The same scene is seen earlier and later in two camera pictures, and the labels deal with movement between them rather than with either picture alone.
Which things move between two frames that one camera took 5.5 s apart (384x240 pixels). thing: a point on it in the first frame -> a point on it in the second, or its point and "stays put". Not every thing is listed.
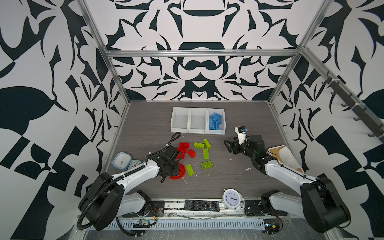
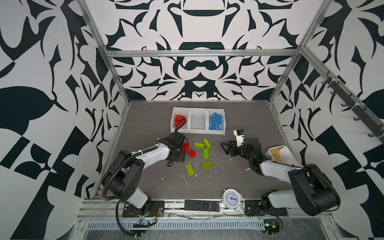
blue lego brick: [216, 127] stays put
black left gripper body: [173, 169] -> [180, 156]
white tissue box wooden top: [282, 154] stays put
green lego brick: [206, 142] stays put
